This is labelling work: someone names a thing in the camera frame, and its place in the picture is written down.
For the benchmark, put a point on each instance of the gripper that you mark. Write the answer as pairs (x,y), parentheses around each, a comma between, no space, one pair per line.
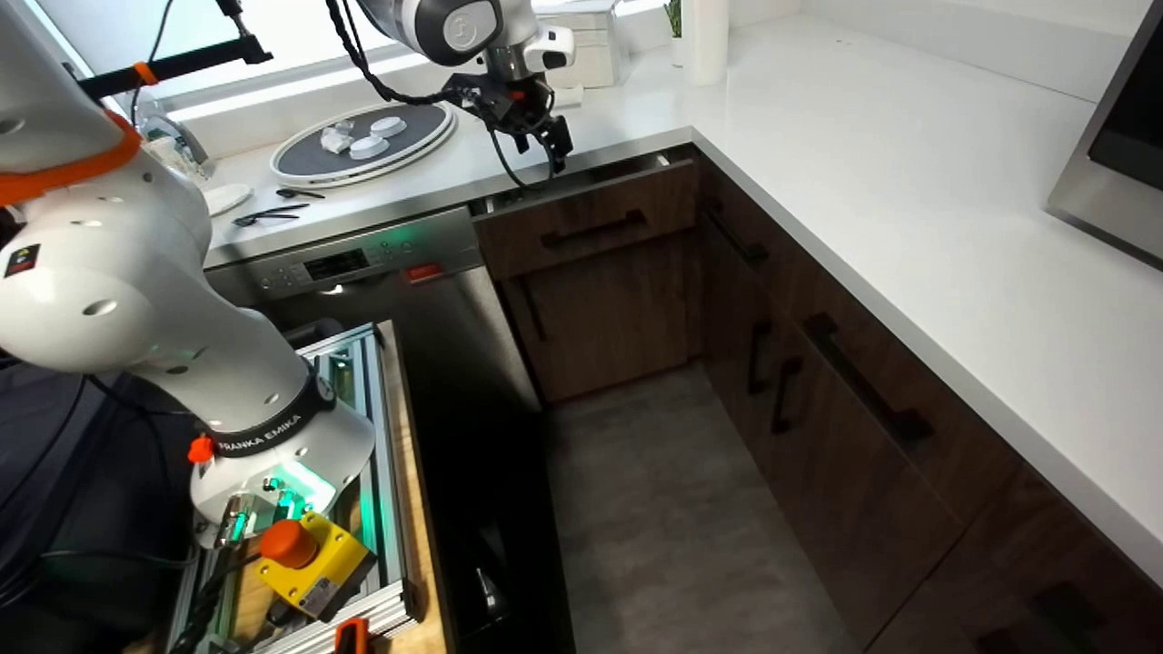
(509,98)

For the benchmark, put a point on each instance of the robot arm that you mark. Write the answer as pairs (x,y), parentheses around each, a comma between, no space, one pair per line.
(109,272)

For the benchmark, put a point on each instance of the brown wooden drawer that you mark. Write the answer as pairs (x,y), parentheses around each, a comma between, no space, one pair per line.
(591,213)

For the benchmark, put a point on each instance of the white box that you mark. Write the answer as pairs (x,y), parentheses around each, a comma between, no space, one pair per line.
(591,45)

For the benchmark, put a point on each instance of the round grey turntable tray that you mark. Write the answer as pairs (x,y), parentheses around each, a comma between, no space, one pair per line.
(418,141)

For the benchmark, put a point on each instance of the white round lid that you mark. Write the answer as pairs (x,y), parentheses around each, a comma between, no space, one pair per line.
(369,147)
(388,126)

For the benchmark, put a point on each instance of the small green plant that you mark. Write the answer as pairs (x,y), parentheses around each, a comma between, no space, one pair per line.
(673,23)

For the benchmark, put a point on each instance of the brown wooden cabinet door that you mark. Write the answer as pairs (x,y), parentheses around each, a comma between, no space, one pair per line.
(609,318)

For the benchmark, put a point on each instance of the white paper towel roll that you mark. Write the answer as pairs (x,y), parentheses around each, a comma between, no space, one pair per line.
(705,41)

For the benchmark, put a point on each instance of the crumpled clear plastic wrap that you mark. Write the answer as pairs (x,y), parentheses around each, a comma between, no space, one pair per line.
(336,136)

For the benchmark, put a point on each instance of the black spoon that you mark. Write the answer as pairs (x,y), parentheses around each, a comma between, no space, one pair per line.
(268,215)
(298,193)

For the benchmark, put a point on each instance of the stainless steel dishwasher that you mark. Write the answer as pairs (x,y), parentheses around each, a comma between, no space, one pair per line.
(454,381)

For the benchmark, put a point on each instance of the window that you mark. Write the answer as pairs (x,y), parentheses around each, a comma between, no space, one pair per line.
(291,27)

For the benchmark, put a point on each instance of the metal tap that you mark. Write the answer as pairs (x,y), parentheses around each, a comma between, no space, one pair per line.
(173,136)

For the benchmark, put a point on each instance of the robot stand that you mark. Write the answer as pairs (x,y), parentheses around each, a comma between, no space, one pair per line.
(400,509)

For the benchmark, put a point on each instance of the yellow emergency stop button box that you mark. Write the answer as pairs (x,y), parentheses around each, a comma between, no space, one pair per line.
(318,563)

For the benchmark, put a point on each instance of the brown wooden cabinet row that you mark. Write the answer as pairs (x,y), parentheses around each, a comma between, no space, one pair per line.
(872,509)

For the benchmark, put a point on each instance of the orange clamp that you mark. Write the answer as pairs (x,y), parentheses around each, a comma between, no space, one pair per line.
(351,638)

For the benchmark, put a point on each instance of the stainless steel microwave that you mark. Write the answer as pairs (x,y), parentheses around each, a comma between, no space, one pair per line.
(1118,154)

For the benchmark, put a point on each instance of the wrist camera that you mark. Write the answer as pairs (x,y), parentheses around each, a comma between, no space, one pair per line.
(463,91)

